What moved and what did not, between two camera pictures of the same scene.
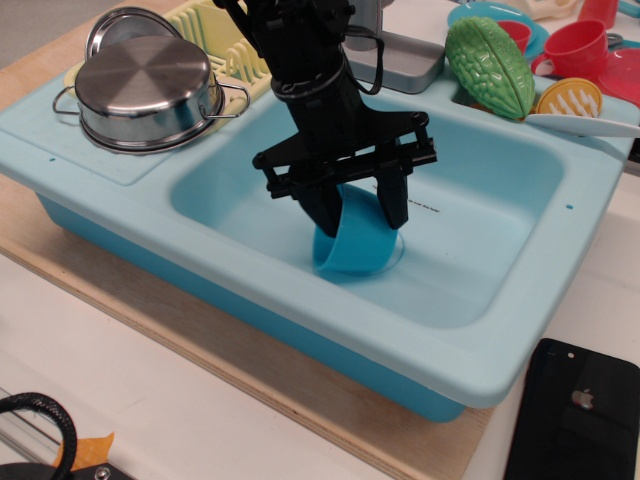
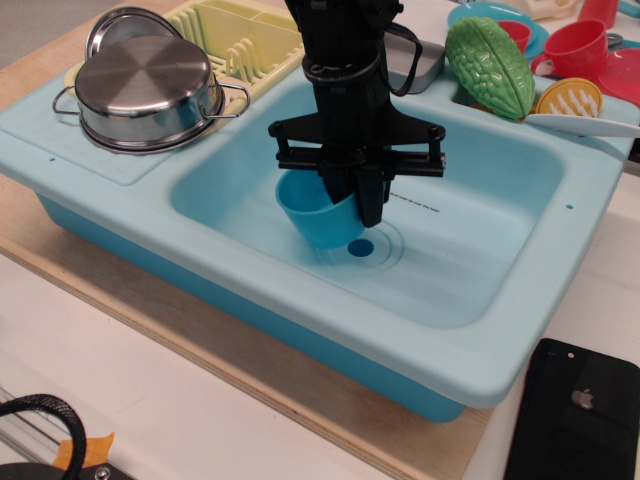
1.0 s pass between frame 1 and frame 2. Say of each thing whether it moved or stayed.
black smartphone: stayed
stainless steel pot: stayed
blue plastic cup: moved
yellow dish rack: stayed
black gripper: moved
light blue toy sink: stayed
